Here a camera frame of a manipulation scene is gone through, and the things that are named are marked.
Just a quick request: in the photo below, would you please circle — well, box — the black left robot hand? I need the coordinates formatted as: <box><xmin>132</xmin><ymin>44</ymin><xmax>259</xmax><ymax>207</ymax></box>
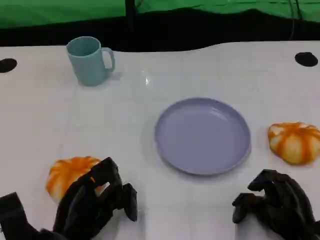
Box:
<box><xmin>52</xmin><ymin>156</ymin><xmax>138</xmax><ymax>240</ymax></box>

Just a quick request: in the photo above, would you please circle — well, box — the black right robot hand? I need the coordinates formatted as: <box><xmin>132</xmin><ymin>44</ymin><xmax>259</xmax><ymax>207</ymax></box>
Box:
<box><xmin>231</xmin><ymin>169</ymin><xmax>320</xmax><ymax>240</ymax></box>

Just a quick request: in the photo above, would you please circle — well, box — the orange and white bread roll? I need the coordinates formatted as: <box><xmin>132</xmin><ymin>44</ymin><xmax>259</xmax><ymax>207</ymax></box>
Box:
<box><xmin>45</xmin><ymin>156</ymin><xmax>111</xmax><ymax>201</ymax></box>
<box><xmin>267</xmin><ymin>121</ymin><xmax>320</xmax><ymax>166</ymax></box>

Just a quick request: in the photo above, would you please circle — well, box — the lilac plate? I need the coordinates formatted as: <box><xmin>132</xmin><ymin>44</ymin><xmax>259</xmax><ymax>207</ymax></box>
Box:
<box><xmin>154</xmin><ymin>97</ymin><xmax>252</xmax><ymax>177</ymax></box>

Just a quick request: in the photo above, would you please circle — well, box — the pale green mug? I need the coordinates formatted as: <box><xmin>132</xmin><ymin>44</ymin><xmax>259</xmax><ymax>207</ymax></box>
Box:
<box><xmin>66</xmin><ymin>36</ymin><xmax>116</xmax><ymax>87</ymax></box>

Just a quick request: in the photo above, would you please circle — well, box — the black table grommet hole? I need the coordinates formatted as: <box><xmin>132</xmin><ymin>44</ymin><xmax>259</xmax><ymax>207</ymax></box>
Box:
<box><xmin>0</xmin><ymin>58</ymin><xmax>18</xmax><ymax>74</ymax></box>
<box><xmin>294</xmin><ymin>51</ymin><xmax>319</xmax><ymax>67</ymax></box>

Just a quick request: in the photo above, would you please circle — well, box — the black upright pole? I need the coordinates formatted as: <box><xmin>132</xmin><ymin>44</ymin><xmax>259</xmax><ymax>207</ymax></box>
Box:
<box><xmin>124</xmin><ymin>0</ymin><xmax>138</xmax><ymax>32</ymax></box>

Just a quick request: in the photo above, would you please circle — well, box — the green cloth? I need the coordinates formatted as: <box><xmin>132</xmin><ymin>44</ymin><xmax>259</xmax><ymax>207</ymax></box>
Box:
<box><xmin>0</xmin><ymin>0</ymin><xmax>320</xmax><ymax>30</ymax></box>

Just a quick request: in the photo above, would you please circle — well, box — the thin black hanging cable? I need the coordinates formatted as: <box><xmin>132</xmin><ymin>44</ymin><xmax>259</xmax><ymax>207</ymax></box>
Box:
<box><xmin>288</xmin><ymin>0</ymin><xmax>303</xmax><ymax>41</ymax></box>

